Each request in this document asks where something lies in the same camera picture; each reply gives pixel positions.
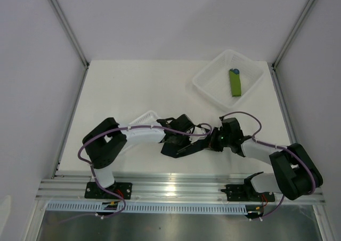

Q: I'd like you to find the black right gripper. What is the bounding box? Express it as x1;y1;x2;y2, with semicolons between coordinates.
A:
201;127;232;152

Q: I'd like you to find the dark navy paper napkin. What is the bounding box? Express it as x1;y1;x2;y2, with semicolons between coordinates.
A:
160;139;212;158

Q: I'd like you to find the white narrow cutlery tray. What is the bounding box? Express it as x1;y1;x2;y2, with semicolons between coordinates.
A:
121;109;160;156

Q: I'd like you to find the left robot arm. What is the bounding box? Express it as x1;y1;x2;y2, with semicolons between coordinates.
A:
78;114;196;198

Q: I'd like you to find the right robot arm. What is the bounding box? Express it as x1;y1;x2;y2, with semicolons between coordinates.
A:
209;116;323;200

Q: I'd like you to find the green rolled napkin bundle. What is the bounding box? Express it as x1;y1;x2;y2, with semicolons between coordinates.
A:
229;69;242;97

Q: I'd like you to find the large white basket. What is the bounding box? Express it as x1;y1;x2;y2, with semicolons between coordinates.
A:
192;50;265;110

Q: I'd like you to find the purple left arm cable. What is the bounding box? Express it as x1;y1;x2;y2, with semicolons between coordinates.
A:
61;123;214;223

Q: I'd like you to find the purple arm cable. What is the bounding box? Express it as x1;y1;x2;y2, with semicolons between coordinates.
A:
220;111;318;220
61;123;214;223

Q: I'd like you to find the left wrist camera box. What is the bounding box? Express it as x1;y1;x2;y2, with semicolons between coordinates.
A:
193;125;212;138

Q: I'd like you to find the aluminium frame rail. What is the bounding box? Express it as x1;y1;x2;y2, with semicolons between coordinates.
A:
37;170;327;207

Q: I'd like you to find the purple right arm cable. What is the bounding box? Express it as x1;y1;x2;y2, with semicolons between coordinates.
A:
220;111;318;220

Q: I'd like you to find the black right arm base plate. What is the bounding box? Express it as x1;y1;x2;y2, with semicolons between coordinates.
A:
220;184;275;202

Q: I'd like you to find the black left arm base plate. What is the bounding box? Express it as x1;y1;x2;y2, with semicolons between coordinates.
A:
84;182;133;200

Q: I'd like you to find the white slotted cable duct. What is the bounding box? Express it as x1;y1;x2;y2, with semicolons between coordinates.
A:
46;201;247;215

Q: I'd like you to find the right corner frame post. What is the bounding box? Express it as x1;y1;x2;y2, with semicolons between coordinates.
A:
272;0;318;71

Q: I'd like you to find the corner frame post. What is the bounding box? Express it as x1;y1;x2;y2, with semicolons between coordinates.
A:
272;0;318;71
47;0;89;68

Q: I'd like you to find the left corner frame post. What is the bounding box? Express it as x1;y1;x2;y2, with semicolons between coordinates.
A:
47;0;89;68

